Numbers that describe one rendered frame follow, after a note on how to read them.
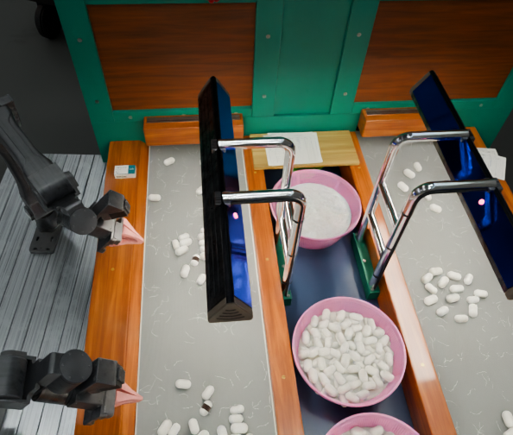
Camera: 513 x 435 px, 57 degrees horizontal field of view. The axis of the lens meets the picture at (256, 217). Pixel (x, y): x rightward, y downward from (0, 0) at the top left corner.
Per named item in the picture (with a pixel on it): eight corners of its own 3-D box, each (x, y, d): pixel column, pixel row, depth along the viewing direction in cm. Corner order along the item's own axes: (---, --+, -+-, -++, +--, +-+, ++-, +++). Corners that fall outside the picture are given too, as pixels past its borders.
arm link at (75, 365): (94, 341, 82) (23, 329, 75) (91, 391, 77) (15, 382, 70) (64, 365, 88) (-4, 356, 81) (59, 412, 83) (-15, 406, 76)
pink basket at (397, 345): (325, 439, 107) (332, 428, 99) (269, 338, 121) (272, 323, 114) (417, 387, 115) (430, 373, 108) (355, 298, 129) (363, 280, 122)
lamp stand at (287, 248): (219, 311, 125) (215, 204, 90) (216, 248, 137) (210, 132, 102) (290, 305, 127) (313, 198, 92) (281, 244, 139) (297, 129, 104)
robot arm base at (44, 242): (63, 182, 140) (39, 182, 140) (45, 237, 128) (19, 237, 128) (70, 199, 147) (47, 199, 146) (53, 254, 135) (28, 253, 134)
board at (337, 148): (254, 170, 145) (254, 167, 144) (250, 136, 154) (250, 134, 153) (358, 165, 148) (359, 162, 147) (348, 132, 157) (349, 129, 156)
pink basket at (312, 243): (319, 275, 133) (325, 256, 126) (250, 223, 143) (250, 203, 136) (371, 220, 146) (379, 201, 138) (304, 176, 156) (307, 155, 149)
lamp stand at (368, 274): (366, 299, 129) (417, 193, 94) (350, 240, 141) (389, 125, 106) (433, 294, 131) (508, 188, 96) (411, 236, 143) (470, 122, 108)
